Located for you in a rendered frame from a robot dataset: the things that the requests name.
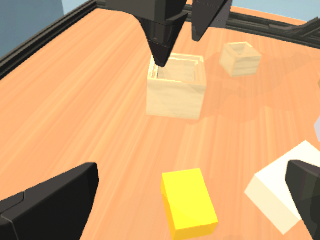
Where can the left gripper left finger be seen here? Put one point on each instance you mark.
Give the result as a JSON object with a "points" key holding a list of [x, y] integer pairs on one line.
{"points": [[55, 209]]}

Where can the yellow rectangular block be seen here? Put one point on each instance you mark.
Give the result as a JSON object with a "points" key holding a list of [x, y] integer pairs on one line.
{"points": [[187, 205]]}

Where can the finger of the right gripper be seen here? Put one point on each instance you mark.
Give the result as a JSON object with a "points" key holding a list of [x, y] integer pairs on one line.
{"points": [[162, 37], [203, 13]]}

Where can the wooden box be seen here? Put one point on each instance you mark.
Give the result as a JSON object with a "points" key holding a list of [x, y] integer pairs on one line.
{"points": [[238, 59], [178, 69], [175, 98]]}

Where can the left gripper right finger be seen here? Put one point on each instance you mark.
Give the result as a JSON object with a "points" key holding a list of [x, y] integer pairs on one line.
{"points": [[303, 182]]}

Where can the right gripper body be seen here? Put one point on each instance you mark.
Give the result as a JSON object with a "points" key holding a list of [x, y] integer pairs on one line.
{"points": [[155, 10]]}

